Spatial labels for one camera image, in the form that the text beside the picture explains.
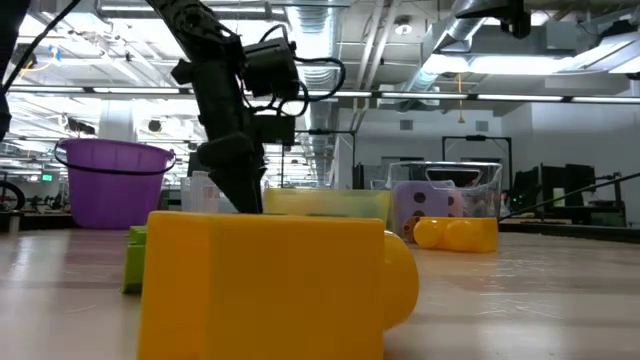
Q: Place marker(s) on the black equipment rack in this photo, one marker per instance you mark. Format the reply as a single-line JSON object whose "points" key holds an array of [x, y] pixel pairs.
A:
{"points": [[575, 185]]}

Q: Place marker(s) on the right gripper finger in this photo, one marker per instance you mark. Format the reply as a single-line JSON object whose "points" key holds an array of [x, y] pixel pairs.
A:
{"points": [[485, 10]]}

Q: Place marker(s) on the silver spiral ventilation duct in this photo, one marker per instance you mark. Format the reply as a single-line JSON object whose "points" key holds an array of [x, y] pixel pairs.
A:
{"points": [[315, 30]]}

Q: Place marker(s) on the small clear plastic bin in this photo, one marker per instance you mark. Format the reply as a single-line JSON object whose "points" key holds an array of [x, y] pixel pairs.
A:
{"points": [[186, 197]]}

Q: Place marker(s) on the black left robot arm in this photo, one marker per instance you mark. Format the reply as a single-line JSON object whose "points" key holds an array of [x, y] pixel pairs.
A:
{"points": [[210, 75]]}

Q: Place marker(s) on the lime green toy brick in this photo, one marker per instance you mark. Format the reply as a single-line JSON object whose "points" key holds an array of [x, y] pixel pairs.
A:
{"points": [[134, 265]]}

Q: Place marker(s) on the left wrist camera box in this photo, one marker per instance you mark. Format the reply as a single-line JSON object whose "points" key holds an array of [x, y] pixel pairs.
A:
{"points": [[274, 130]]}

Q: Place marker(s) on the ceiling light strip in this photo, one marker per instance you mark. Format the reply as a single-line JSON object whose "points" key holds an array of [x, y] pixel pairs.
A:
{"points": [[135, 90], [425, 95], [605, 100], [45, 89], [520, 97]]}

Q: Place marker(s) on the purple foam die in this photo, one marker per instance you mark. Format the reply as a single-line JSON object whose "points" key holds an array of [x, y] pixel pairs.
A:
{"points": [[435, 200]]}

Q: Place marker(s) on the purple plastic bucket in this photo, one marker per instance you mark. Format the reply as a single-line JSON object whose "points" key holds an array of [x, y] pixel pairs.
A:
{"points": [[115, 195]]}

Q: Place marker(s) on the purple print card pack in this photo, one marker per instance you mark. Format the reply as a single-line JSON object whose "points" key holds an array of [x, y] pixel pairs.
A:
{"points": [[207, 197]]}

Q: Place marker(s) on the black background station frame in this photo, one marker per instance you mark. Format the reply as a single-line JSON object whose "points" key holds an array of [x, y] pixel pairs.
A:
{"points": [[475, 137], [325, 131]]}

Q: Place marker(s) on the bicycle wheel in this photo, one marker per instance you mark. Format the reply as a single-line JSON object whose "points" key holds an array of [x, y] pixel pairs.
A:
{"points": [[20, 197]]}

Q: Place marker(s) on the ceiling dome sensor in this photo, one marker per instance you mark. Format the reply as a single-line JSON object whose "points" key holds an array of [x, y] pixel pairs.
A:
{"points": [[403, 27]]}

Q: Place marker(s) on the yellow translucent plastic bin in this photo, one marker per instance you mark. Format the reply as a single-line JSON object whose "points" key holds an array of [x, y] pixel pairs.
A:
{"points": [[325, 205]]}

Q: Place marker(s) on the green exit sign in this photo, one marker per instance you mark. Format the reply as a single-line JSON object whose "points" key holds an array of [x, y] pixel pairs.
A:
{"points": [[47, 177]]}

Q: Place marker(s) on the large silver air duct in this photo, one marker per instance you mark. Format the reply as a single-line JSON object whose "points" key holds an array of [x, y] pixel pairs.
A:
{"points": [[445, 35]]}

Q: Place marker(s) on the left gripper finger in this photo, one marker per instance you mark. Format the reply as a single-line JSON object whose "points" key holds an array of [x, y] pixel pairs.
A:
{"points": [[258, 192], [240, 190]]}

